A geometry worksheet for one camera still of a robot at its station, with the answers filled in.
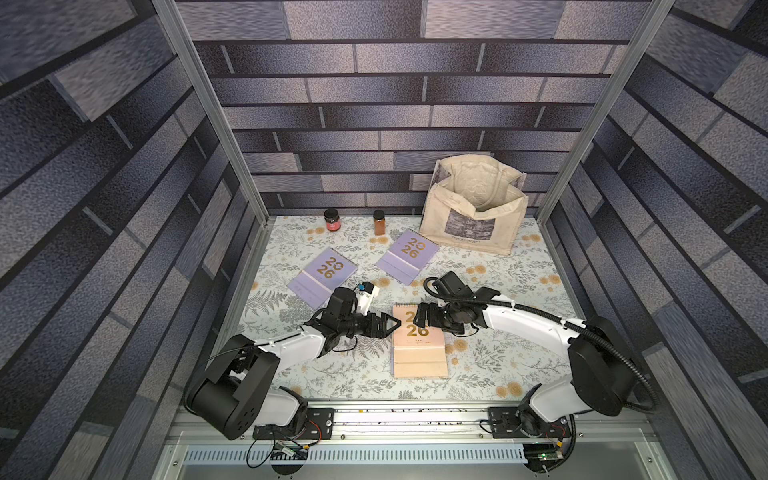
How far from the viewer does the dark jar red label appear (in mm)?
1130

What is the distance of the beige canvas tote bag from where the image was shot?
37.1 inches

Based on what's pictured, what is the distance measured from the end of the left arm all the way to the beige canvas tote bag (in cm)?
42

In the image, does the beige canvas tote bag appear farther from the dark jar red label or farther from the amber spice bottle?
the dark jar red label

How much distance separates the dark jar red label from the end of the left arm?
1.51 ft

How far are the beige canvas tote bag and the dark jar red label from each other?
1.10ft
